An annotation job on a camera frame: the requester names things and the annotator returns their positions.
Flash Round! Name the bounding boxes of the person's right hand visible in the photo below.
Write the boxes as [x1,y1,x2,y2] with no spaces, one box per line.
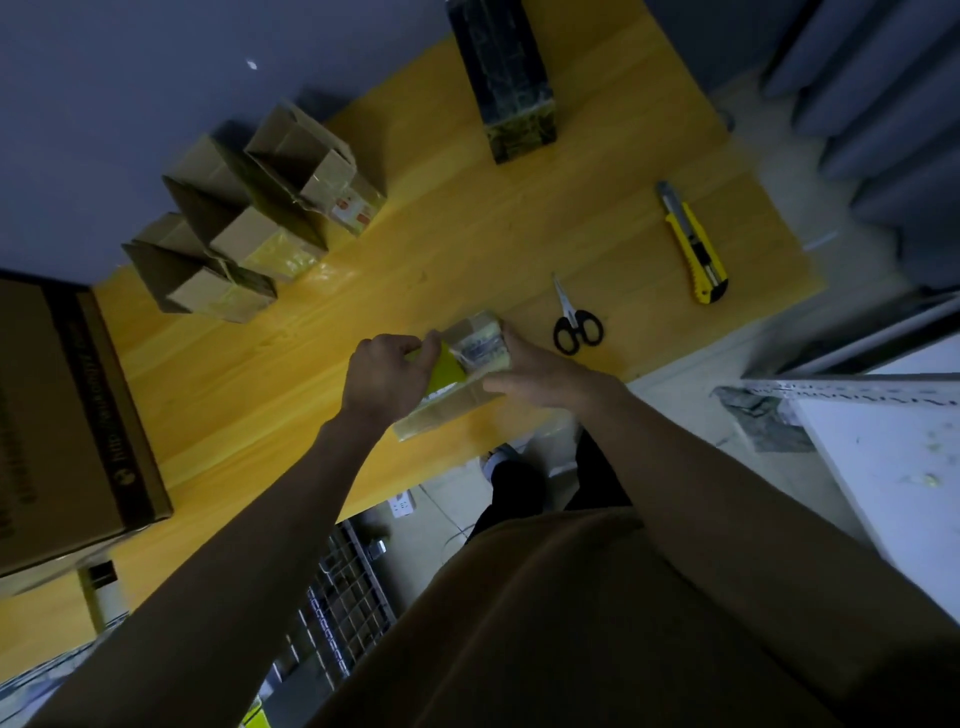
[479,322,631,415]

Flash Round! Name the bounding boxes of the person's left hand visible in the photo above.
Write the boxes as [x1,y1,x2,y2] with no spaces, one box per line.
[338,329,444,433]

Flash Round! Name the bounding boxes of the yellow tape roll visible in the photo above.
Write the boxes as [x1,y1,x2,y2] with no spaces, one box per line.
[404,341,470,400]

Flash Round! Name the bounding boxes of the black handled scissors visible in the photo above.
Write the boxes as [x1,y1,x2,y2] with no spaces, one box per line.
[549,273,607,358]

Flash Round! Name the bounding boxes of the brown box with white label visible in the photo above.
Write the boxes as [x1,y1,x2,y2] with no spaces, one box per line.
[391,309,515,444]

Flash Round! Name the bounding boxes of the small carton yellow tape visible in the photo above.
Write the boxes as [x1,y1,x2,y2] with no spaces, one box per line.
[161,133,331,285]

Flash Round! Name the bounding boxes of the small carton red label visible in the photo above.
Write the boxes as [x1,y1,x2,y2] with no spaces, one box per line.
[243,101,388,238]

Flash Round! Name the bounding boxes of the black cardboard box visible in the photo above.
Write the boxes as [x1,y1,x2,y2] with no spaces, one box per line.
[443,0,560,166]

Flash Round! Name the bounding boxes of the person's left forearm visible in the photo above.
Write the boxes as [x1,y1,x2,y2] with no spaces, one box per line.
[26,408,391,728]

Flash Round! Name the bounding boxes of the person's right forearm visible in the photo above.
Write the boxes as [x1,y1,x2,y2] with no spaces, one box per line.
[577,382,960,699]

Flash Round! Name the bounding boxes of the person's left shoe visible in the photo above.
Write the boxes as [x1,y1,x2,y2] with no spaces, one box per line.
[479,442,526,485]

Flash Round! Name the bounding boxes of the person's black trousers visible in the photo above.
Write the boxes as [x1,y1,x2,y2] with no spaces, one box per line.
[464,431,635,541]

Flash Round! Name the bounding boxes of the person's brown shirt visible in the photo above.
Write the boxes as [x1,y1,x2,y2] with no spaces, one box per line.
[307,508,960,728]

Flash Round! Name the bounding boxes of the yellow utility knife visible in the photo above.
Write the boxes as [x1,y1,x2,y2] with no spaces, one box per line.
[654,179,730,307]

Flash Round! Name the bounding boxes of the large flat brown carton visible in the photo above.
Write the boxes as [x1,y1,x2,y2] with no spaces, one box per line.
[0,269,175,594]

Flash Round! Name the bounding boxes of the white metal rack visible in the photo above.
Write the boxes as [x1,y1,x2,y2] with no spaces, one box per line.
[712,292,960,624]

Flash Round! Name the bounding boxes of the grey pleated curtain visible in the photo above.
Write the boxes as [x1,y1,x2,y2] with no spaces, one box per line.
[761,0,960,290]

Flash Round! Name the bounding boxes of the metal wire cart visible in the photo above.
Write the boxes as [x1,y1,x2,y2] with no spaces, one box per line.
[239,517,399,728]

